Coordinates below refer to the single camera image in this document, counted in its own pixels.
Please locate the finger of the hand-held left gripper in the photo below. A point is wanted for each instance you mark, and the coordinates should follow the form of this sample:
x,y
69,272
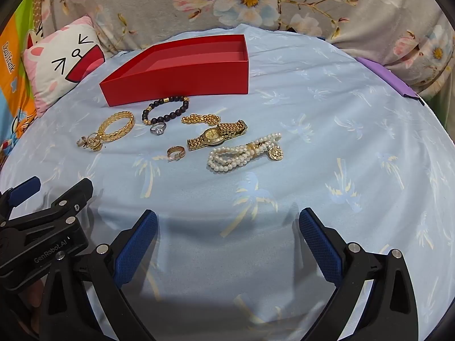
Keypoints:
x,y
73,193
25,187

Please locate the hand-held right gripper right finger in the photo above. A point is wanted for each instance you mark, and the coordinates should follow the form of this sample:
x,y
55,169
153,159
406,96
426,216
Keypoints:
x,y
320,247

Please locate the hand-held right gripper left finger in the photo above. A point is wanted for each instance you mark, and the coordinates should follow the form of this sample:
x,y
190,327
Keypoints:
x,y
137,247

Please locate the gold linked rings charm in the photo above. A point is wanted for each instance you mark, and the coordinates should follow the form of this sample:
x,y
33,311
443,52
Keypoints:
x,y
95,144

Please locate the gold woven bangle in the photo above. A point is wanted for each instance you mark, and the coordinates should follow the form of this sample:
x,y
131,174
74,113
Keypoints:
x,y
124,124

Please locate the gold hoop earring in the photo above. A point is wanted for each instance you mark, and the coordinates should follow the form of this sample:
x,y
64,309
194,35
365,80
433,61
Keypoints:
x,y
176,153

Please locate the gold wrist watch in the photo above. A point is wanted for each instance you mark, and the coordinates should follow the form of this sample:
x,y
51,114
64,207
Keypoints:
x,y
213,135

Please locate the red cardboard box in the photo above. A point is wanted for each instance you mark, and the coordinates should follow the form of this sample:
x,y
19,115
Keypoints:
x,y
177,78

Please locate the person's left hand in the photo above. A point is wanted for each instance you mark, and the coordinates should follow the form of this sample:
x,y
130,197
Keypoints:
x,y
31,296

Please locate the colourful cartoon cushion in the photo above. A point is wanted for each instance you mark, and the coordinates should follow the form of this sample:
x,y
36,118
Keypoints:
x,y
14,96

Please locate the light blue palm-print cloth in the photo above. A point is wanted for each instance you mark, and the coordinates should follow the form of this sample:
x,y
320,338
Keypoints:
x,y
320,131

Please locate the cartoon cat pillow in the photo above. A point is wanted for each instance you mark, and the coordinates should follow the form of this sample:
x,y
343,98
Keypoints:
x,y
64,64

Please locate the purple mat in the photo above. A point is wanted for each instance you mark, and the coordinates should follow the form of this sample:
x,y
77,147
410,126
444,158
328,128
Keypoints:
x,y
398,81

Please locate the grey floral blanket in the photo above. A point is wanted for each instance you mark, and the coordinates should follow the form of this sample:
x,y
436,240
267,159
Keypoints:
x,y
177,7

